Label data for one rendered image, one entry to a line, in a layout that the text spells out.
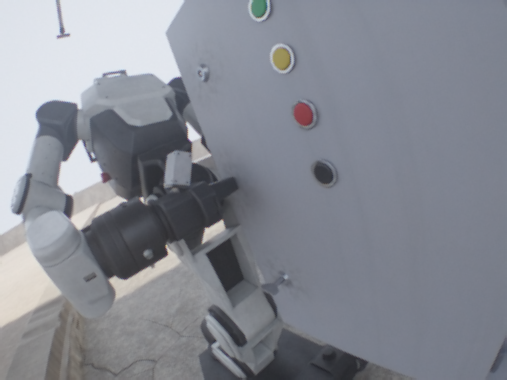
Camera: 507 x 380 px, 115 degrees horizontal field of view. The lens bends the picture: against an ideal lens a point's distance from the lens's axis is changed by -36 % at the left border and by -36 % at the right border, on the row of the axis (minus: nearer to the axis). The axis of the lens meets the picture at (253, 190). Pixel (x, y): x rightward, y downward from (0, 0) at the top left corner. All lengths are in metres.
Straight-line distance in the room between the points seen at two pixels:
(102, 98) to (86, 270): 0.45
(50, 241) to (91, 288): 0.07
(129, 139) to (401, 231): 0.53
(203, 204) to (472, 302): 0.30
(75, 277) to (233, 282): 0.42
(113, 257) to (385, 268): 0.29
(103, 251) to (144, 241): 0.05
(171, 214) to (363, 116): 0.23
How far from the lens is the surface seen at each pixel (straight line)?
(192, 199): 0.31
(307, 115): 0.23
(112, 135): 0.61
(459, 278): 0.25
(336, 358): 1.00
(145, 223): 0.29
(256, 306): 0.64
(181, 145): 0.58
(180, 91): 0.83
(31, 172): 0.61
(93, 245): 0.31
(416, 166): 0.21
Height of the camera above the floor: 1.03
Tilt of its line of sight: 13 degrees down
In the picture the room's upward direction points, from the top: 21 degrees counter-clockwise
